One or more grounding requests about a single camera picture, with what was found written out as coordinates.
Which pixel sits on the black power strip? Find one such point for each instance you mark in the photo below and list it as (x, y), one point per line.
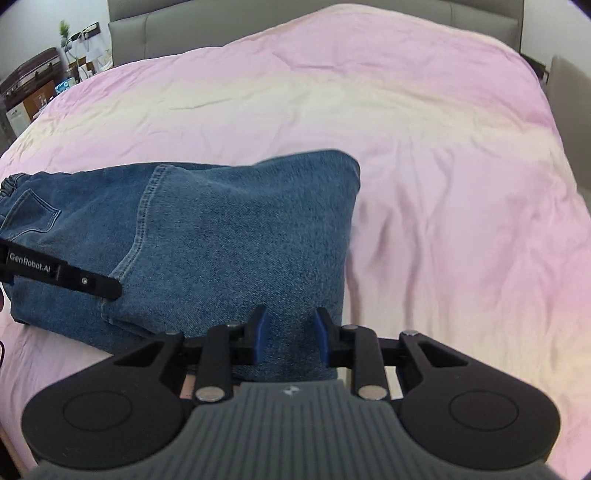
(87, 31)

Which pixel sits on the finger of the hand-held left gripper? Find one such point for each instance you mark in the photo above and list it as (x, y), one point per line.
(92, 282)

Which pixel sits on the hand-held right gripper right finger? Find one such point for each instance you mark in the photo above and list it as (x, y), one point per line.
(321, 337)

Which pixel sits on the white appliance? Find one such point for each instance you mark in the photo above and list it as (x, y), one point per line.
(17, 117)

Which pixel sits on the blue denim pants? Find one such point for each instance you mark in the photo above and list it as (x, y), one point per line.
(207, 230)

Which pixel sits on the blue patterned pack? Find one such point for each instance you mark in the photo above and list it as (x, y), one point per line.
(64, 84)

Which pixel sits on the brown suitcase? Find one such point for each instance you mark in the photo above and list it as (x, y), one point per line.
(27, 74)

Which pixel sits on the grey chair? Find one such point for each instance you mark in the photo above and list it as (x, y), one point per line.
(570, 106)

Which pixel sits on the pink floral blanket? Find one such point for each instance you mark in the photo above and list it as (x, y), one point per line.
(415, 184)

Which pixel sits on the black bedside panel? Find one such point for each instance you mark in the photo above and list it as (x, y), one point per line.
(535, 68)

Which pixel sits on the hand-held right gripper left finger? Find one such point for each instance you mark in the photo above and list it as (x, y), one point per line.
(262, 334)

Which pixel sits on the green plant in vase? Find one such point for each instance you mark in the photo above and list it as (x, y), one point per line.
(64, 32)

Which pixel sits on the grey upholstered headboard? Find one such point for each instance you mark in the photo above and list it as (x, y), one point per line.
(152, 32)

